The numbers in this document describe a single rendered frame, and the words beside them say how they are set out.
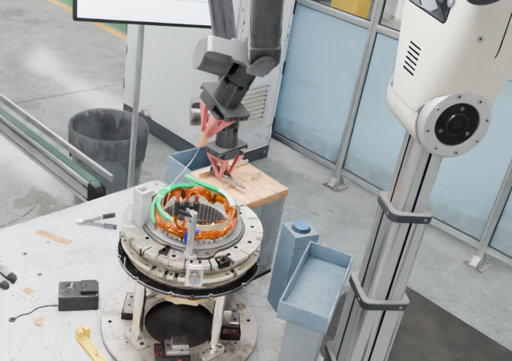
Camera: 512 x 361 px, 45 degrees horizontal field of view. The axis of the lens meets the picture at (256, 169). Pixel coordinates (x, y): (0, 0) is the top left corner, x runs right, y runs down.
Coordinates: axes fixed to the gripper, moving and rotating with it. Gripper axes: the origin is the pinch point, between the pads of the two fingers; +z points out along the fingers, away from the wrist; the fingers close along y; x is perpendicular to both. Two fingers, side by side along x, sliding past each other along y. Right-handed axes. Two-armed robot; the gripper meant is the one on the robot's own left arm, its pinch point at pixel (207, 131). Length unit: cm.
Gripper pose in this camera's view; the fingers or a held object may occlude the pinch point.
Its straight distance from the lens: 131.0
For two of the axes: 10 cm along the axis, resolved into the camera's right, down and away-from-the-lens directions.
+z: -4.6, 6.8, 5.7
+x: 7.1, -1.1, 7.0
